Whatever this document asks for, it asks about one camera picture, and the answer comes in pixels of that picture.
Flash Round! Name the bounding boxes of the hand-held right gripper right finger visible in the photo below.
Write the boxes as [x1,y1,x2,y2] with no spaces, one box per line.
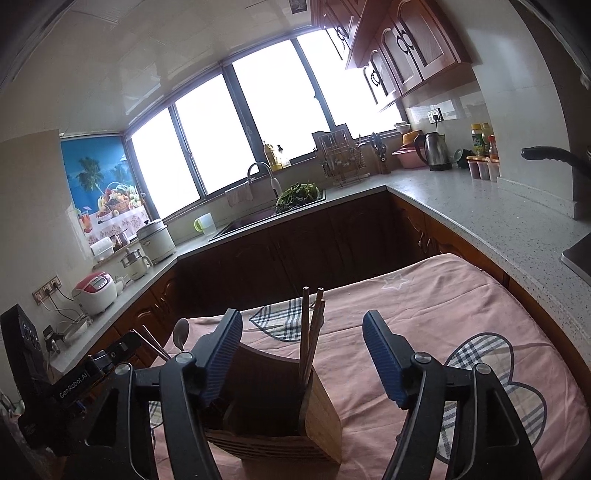
[361,310,543,480]

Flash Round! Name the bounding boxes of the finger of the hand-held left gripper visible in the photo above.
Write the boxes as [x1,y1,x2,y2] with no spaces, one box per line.
[88,331,143,370]

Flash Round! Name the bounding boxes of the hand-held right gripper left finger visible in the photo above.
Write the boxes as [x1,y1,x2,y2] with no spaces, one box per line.
[62,308,244,480]

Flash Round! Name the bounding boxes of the steel chopstick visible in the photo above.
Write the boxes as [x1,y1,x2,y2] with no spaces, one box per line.
[140,324,172,361]
[129,329,168,363]

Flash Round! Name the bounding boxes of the small steel spoon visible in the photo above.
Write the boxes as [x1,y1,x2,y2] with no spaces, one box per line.
[172,318,191,356]

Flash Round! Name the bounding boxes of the wooden utensil holder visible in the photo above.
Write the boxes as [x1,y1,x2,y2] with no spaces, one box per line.
[203,344,343,464]

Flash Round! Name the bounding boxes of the white and red rice cooker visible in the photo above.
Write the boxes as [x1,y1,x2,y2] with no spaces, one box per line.
[71,271,116,317]

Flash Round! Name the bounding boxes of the small black clamp stand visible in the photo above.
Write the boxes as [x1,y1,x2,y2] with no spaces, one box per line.
[44,324,63,355]

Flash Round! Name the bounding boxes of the pink tablecloth with plaid hearts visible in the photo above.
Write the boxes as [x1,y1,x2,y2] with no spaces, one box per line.
[152,253,591,480]

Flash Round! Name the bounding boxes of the white electric health pot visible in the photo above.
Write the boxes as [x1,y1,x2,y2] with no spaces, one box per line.
[119,247,154,281]

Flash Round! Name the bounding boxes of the paper towel roll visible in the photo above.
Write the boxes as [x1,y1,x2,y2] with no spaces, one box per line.
[90,237,116,263]

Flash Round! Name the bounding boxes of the white slow cooker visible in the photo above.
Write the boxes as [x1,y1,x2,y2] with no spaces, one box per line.
[137,218,177,265]

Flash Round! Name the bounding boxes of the green and white pitcher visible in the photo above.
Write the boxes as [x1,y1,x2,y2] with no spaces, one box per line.
[194,212,217,237]

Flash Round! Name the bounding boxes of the kitchen sink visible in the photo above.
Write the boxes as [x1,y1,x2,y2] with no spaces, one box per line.
[209,187,326,241]

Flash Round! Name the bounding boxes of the pink dish rag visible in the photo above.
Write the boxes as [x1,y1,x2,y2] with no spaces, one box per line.
[226,184,254,208]

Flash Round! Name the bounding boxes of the fruit print roller blind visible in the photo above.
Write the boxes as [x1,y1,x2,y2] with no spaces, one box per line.
[61,135,151,245]

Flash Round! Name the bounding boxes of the steel kitchen faucet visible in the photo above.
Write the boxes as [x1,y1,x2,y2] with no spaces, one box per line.
[247,161,282,199]

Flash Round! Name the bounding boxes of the bowl of green vegetables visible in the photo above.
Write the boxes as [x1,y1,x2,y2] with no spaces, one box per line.
[274,182,320,214]

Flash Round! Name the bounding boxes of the grey speckled kitchen counter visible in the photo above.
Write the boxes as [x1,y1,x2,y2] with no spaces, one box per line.
[46,168,591,384]

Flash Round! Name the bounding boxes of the pink plastic basin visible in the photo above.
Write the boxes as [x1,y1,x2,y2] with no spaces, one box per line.
[392,145,428,169]

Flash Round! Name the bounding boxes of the stainless electric kettle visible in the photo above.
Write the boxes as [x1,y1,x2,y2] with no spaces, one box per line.
[413,131,452,172]

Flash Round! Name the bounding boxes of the seasoning jar set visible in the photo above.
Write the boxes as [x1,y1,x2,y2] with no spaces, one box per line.
[466,154,500,182]

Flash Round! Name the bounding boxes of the kitchen window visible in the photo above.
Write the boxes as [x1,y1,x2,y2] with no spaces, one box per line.
[121,30,407,220]

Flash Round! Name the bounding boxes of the gas stove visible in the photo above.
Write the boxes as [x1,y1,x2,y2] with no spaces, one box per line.
[560,231,591,273]

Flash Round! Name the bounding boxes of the black wok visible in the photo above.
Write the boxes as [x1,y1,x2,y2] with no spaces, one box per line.
[521,145,591,178]

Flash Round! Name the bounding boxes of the wall socket strip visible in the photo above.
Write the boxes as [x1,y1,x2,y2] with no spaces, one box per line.
[32,275,63,303]

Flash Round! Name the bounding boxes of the wire dish rack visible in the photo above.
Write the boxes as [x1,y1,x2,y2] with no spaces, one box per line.
[311,124,371,188]

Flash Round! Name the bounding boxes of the wooden wall cabinets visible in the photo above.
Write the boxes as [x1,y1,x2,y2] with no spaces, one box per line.
[310,0,476,112]

